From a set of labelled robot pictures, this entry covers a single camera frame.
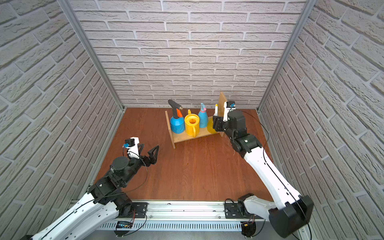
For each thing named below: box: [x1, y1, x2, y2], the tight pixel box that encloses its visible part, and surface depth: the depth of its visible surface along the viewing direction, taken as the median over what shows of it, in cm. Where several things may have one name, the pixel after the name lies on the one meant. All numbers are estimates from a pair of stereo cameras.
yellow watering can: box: [184, 109, 200, 138], surface depth 89 cm
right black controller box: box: [240, 221, 257, 238], surface depth 72 cm
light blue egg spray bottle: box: [198, 102, 208, 128], surface depth 94 cm
